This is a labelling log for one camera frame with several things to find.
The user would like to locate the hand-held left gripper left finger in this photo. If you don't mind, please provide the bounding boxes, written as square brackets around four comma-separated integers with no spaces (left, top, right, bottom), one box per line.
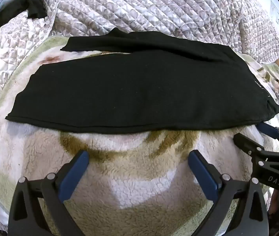
[8,150,89,236]

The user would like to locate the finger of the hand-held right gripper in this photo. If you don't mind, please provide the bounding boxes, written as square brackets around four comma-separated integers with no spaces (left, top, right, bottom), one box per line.
[257,122,279,150]
[233,133,279,161]

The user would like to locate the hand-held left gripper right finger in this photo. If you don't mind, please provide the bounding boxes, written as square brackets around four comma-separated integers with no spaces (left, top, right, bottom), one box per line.
[189,150,269,236]

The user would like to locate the black pants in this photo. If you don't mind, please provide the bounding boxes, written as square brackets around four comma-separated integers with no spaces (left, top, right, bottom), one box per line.
[5,28,279,134]

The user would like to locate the floral fleece blanket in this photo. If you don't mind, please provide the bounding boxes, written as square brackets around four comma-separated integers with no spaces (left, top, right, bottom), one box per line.
[0,35,279,236]

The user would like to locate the quilted floral bedspread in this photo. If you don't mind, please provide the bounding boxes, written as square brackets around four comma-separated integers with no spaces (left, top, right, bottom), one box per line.
[0,0,279,123]

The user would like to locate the light grey cloth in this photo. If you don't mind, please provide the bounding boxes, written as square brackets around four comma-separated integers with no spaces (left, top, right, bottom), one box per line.
[0,0,28,33]

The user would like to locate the pale wall picture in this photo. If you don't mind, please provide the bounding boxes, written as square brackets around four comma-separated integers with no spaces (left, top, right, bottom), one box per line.
[270,0,279,24]

